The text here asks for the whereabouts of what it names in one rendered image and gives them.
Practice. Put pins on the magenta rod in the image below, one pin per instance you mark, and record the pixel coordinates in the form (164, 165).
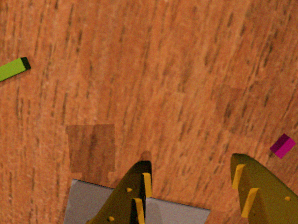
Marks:
(282, 145)

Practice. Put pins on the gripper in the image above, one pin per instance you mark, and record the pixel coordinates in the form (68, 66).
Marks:
(263, 197)

